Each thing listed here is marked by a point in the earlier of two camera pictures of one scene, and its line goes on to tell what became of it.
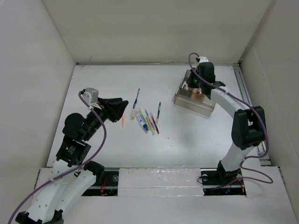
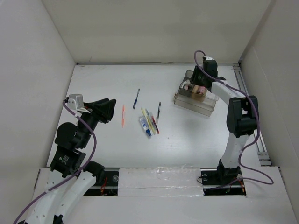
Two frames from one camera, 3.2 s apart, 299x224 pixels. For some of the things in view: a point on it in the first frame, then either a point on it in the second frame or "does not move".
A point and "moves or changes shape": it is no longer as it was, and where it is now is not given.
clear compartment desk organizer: [193, 99] does not move
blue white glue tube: [141, 119] moves or changes shape
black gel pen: [158, 115] does not move
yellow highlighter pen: [148, 121] does not move
